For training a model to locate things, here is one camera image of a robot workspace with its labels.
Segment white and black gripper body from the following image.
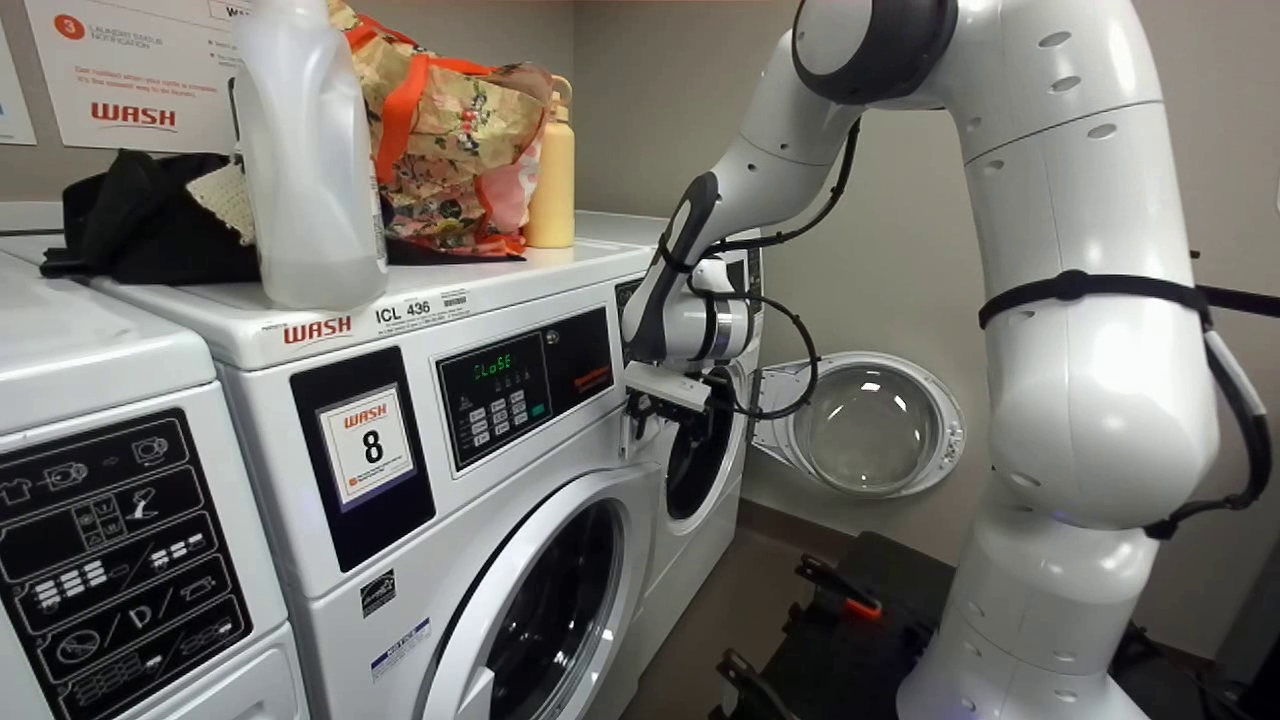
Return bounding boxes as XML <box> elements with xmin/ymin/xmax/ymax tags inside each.
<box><xmin>624</xmin><ymin>251</ymin><xmax>751</xmax><ymax>364</ymax></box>

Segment cream yellow bottle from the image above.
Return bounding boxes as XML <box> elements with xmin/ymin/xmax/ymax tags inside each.
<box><xmin>527</xmin><ymin>107</ymin><xmax>578</xmax><ymax>246</ymax></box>

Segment open round washer door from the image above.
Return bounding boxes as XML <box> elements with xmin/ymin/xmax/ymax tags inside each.
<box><xmin>751</xmin><ymin>350</ymin><xmax>965</xmax><ymax>499</ymax></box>

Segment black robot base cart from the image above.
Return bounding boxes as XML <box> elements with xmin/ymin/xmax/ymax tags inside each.
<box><xmin>708</xmin><ymin>531</ymin><xmax>951</xmax><ymax>720</ymax></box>

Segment floral orange tote bag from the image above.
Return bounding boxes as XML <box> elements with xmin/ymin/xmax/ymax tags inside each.
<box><xmin>328</xmin><ymin>0</ymin><xmax>573</xmax><ymax>262</ymax></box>

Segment white wash instruction poster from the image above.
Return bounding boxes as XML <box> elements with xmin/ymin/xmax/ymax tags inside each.
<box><xmin>20</xmin><ymin>0</ymin><xmax>253</xmax><ymax>150</ymax></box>

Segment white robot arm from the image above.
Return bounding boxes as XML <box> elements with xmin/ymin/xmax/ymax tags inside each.
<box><xmin>624</xmin><ymin>0</ymin><xmax>1222</xmax><ymax>720</ymax></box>

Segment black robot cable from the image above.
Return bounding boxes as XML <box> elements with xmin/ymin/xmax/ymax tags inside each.
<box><xmin>977</xmin><ymin>266</ymin><xmax>1280</xmax><ymax>545</ymax></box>

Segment near white washing machine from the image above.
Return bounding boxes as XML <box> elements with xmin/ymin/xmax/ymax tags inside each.
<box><xmin>0</xmin><ymin>236</ymin><xmax>309</xmax><ymax>720</ymax></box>

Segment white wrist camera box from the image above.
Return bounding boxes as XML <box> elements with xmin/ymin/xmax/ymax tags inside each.
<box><xmin>619</xmin><ymin>361</ymin><xmax>713</xmax><ymax>410</ymax></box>

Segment far white washing machine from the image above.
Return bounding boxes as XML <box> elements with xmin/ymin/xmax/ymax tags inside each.
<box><xmin>578</xmin><ymin>212</ymin><xmax>759</xmax><ymax>674</ymax></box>

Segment middle white washing machine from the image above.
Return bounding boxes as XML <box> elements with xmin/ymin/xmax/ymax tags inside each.
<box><xmin>107</xmin><ymin>239</ymin><xmax>651</xmax><ymax>720</ymax></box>

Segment white washing machine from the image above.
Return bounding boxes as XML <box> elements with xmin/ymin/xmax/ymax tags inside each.
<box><xmin>107</xmin><ymin>239</ymin><xmax>651</xmax><ymax>720</ymax></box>
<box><xmin>0</xmin><ymin>236</ymin><xmax>309</xmax><ymax>720</ymax></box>
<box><xmin>578</xmin><ymin>212</ymin><xmax>759</xmax><ymax>674</ymax></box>

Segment translucent detergent jug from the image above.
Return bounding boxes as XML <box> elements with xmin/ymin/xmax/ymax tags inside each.
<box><xmin>231</xmin><ymin>0</ymin><xmax>387</xmax><ymax>312</ymax></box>

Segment black cloth pile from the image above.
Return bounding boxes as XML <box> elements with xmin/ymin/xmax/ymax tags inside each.
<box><xmin>41</xmin><ymin>150</ymin><xmax>259</xmax><ymax>284</ymax></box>

